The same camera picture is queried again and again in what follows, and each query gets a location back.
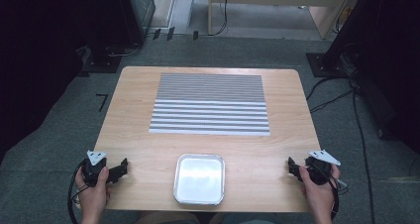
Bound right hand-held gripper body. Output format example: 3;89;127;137
305;149;342;186

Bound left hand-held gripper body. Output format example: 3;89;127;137
80;150;115;188

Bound grey striped placemat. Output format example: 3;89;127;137
149;72;271;137

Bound left hand-held gripper black cable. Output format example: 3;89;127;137
66;161;87;224

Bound black curtain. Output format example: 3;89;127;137
0;0;147;163
321;0;420;154

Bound long black floor cable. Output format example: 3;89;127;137
350;83;376;224

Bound person's left hand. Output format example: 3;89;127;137
74;166;112;217

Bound black stand base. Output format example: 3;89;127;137
81;45;124;75
305;52;352;78

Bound dark cabinet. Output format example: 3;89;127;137
128;0;157;38

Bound hand-held gripper black cable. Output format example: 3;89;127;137
325;170;349;220
66;161;87;224

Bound silver foil tray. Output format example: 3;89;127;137
172;153;226;206

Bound black hanging cable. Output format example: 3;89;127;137
210;0;230;38

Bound person's right hand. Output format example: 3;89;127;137
298;164;342;216

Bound person's legs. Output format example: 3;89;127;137
134;210;281;224

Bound right hand-held gripper black cable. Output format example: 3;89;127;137
325;170;349;220

